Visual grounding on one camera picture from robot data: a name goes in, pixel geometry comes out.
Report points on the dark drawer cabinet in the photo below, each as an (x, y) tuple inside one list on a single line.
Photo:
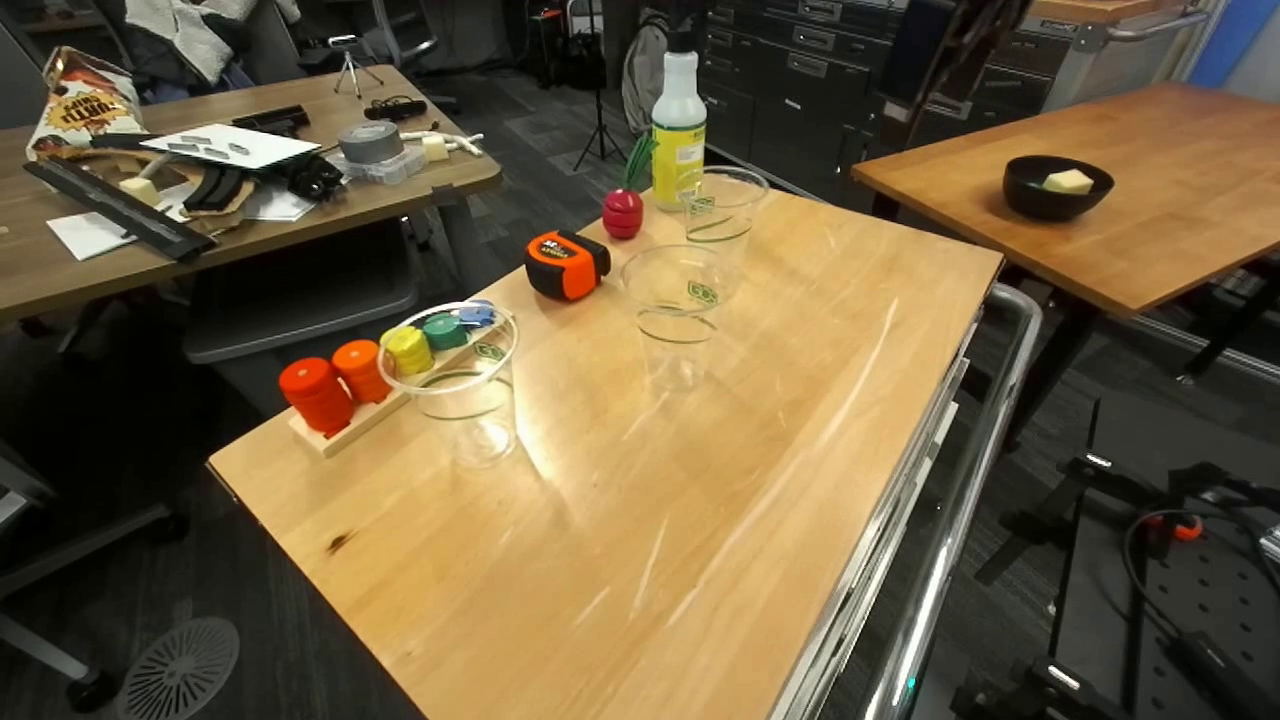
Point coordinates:
[(801, 83)]

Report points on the blue toy cylinder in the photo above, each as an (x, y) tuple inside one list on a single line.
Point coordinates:
[(477, 316)]

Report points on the wooden cylinder toy base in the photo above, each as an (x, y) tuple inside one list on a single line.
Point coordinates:
[(326, 442)]

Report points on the white printed paper sheet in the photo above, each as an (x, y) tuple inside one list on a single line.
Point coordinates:
[(224, 144)]

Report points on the green toy cylinder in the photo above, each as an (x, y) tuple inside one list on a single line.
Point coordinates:
[(446, 334)]

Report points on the small camera tripod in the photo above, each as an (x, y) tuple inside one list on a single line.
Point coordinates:
[(350, 75)]

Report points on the black cylinder object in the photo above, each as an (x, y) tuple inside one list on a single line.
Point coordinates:
[(313, 177)]

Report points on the white yellow-label spray bottle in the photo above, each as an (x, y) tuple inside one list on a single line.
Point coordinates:
[(676, 144)]

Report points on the perforated round floor base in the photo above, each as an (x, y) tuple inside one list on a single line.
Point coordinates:
[(183, 668)]

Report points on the clear plastic cup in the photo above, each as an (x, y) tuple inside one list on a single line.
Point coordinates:
[(730, 200), (467, 400), (676, 349)]

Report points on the wooden side table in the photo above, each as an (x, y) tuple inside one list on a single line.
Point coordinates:
[(1174, 200)]

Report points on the grey duct tape roll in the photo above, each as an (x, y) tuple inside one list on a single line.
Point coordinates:
[(368, 143)]

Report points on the black chair base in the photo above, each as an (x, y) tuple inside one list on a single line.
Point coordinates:
[(83, 560)]

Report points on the black remote control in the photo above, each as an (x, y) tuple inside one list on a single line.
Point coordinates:
[(398, 109)]

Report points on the red toy cylinder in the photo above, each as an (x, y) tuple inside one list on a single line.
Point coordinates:
[(319, 399)]

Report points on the flat black device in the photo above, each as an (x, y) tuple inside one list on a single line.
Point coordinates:
[(275, 118)]

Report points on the red toy apple green stem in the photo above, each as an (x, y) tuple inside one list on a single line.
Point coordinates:
[(620, 219)]

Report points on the black camera stand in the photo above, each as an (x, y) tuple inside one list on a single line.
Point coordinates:
[(1067, 574)]

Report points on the black bowl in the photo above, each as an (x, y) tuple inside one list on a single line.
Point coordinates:
[(1032, 200)]

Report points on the printed snack bag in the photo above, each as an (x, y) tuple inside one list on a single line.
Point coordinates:
[(83, 107)]

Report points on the small white paper sheet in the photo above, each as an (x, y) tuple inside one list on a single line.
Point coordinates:
[(86, 232)]

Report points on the orange toy cylinder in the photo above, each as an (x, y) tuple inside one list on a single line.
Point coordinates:
[(361, 368)]

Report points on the long wooden office desk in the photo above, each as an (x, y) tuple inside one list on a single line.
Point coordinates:
[(442, 177)]

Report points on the orange black tape measure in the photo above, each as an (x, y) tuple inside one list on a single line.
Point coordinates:
[(564, 264)]

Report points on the long black bar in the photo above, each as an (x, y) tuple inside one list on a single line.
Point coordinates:
[(121, 210)]

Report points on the yellow block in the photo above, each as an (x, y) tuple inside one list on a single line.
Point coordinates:
[(1067, 180)]

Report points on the yellow toy cylinder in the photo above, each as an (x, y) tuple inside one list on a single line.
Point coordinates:
[(406, 354)]

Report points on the blue panel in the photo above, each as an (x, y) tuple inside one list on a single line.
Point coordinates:
[(1233, 43)]

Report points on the white jacket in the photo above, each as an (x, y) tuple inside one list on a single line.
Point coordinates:
[(187, 33)]

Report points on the black perforated breadboard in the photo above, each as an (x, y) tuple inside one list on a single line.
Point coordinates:
[(1213, 603)]

